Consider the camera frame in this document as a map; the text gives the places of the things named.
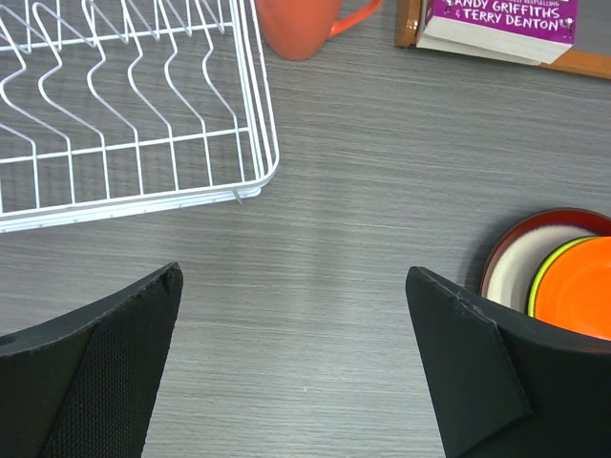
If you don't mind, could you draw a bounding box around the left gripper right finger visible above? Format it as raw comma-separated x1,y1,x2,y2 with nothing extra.
406,266,610,457

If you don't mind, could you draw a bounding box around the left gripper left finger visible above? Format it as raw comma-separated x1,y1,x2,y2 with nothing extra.
1,262,183,457

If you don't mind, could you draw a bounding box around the green plate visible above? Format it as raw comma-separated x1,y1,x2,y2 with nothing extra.
527,236,598,318

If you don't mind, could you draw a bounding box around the orange plate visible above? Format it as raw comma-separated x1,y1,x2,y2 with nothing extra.
535,236,610,341

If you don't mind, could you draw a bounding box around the large red cream plate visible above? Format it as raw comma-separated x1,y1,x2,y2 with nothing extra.
479,207,610,313

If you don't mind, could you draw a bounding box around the wooden shelf rack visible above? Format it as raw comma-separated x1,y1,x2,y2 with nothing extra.
394,1,610,80

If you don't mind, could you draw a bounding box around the colourful book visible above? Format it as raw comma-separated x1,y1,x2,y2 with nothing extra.
416,0,579,66

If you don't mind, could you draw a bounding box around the orange mug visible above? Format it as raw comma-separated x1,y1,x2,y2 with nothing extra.
255,0,382,61

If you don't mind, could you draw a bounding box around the white wire dish rack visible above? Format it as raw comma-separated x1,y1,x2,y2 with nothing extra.
1,1,280,233

